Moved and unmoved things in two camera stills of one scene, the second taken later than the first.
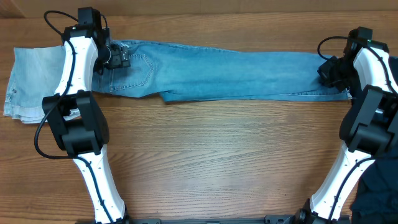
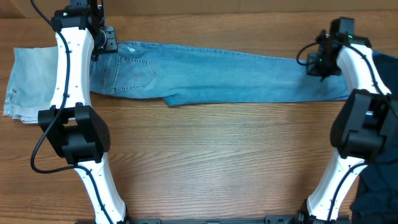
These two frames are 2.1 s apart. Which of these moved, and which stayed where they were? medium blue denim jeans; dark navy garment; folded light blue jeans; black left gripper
Moved: black left gripper
Stayed: dark navy garment; folded light blue jeans; medium blue denim jeans
